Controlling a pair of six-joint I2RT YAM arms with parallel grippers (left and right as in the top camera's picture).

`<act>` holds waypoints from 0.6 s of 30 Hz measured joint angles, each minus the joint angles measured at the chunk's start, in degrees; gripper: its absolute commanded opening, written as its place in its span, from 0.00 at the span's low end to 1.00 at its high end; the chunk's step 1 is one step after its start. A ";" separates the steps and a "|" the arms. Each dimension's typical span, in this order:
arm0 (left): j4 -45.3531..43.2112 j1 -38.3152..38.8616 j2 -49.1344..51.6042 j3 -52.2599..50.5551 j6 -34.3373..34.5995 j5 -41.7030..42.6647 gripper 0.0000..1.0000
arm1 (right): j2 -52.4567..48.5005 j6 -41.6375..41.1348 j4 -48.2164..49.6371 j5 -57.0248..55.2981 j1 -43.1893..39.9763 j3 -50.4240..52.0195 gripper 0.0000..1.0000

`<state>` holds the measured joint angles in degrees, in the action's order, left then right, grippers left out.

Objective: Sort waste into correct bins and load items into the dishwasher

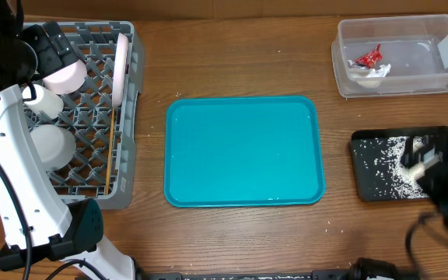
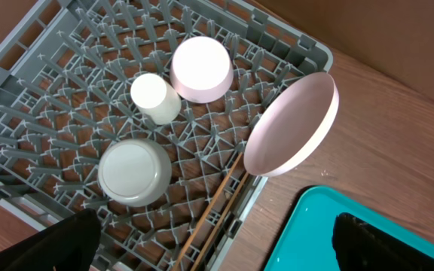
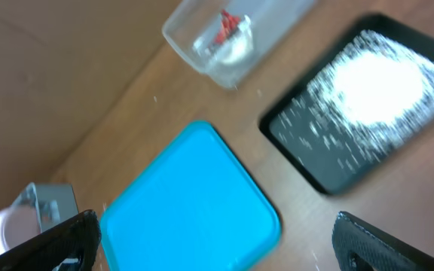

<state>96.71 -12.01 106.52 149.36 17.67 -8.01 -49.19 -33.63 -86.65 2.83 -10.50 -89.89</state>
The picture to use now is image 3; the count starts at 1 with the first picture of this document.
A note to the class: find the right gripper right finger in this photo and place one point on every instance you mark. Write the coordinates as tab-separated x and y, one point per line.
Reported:
360	246

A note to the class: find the teal plastic tray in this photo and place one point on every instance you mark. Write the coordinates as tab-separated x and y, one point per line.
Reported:
195	207

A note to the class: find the spilled rice pile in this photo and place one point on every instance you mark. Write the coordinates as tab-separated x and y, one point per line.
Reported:
371	97

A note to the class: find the brown cardboard backdrop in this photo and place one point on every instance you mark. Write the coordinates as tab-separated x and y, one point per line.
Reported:
63	65

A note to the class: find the clear plastic container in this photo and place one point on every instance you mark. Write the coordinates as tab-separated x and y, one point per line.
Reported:
271	21

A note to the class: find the grey dishwasher rack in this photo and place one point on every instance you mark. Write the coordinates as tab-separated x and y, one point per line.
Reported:
54	203

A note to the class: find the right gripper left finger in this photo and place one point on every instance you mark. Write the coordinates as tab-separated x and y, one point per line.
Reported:
71	245

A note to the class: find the red foil snack wrapper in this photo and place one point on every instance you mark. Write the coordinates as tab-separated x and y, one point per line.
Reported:
229	23

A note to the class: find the black plastic tray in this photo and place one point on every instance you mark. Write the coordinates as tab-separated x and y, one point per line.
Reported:
322	176

